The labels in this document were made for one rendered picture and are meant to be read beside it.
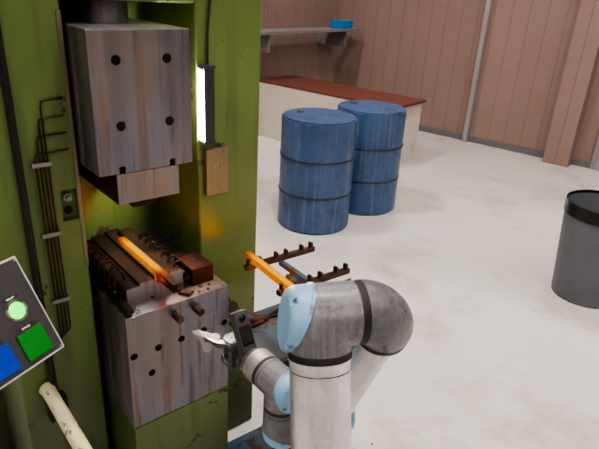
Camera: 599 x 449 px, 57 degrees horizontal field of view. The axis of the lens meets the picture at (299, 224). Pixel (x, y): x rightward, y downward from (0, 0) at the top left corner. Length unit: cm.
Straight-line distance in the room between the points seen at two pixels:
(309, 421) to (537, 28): 704
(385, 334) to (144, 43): 105
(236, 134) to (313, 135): 227
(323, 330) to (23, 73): 111
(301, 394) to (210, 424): 132
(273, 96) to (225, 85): 530
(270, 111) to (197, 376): 555
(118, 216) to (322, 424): 148
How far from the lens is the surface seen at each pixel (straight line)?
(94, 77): 159
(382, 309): 96
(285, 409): 140
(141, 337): 187
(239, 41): 196
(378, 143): 480
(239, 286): 227
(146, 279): 186
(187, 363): 203
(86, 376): 212
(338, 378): 98
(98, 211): 224
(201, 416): 222
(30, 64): 169
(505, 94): 788
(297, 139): 431
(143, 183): 172
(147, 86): 166
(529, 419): 308
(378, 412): 286
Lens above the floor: 190
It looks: 24 degrees down
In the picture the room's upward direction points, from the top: 3 degrees clockwise
